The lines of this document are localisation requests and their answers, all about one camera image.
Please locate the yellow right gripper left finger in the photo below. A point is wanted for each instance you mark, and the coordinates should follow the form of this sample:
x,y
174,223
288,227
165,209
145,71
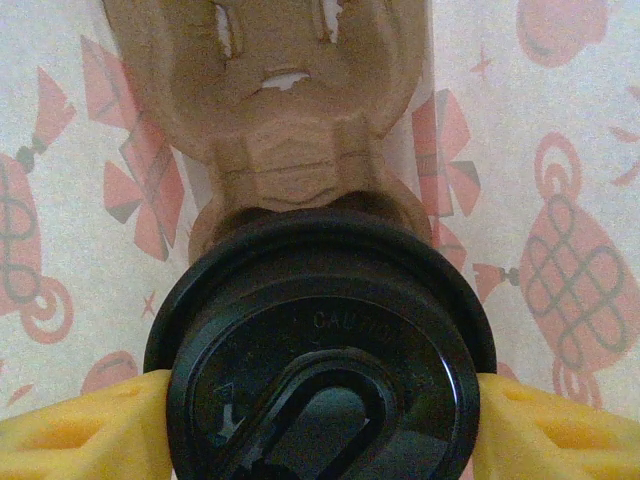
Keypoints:
x,y
75,440

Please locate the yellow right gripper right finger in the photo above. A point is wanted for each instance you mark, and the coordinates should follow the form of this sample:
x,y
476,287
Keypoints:
x,y
550,440

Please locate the black plastic cup lid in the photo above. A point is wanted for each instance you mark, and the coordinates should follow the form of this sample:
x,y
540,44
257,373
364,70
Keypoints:
x,y
320,300

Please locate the red white paper bag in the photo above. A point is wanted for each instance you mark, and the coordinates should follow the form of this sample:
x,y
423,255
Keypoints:
x,y
550,150

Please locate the brown pulp cup carrier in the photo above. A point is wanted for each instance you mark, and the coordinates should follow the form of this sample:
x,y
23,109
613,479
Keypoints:
x,y
280,125

